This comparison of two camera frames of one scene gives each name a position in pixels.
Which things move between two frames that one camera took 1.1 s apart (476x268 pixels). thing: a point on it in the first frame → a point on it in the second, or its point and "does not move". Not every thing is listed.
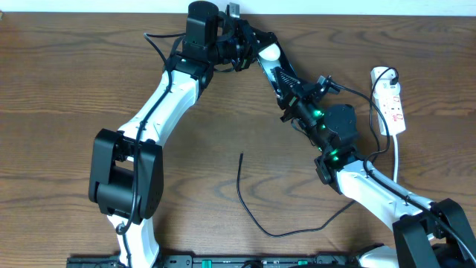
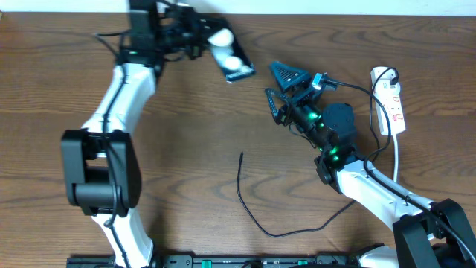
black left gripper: (252, 38) → (196, 27)
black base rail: (219, 261) does not move
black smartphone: (282, 62) → (228, 52)
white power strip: (388, 100) does not move
